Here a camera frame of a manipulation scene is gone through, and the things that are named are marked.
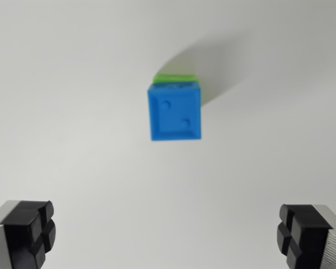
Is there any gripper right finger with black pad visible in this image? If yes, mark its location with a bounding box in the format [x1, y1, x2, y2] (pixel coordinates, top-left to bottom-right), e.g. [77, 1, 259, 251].
[276, 203, 336, 269]

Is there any green cube with relief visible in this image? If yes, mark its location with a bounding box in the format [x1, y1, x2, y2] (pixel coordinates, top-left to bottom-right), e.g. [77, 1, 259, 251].
[152, 72, 203, 107]

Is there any blue cube with dots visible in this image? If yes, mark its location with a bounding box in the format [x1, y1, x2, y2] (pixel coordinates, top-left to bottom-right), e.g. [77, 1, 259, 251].
[147, 81, 202, 142]

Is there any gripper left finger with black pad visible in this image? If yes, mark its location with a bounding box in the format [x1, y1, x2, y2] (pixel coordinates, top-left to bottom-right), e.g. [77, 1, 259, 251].
[0, 200, 57, 269]

